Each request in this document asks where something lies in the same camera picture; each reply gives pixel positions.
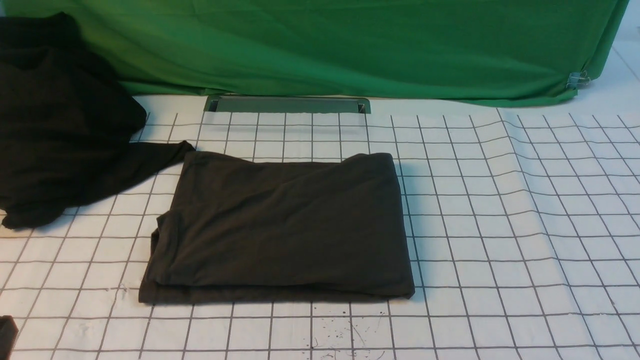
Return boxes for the gray metal table slot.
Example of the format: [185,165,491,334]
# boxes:
[203,95,371,114]

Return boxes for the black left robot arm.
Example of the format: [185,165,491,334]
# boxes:
[0,316,19,360]

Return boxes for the green backdrop cloth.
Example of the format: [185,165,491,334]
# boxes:
[2,0,629,108]

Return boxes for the gray long-sleeve top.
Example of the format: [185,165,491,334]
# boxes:
[138,152,415,305]

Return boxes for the silver binder clip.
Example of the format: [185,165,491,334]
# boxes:
[566,70,591,91]

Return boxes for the black clothes pile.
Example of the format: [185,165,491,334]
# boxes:
[0,13,195,230]

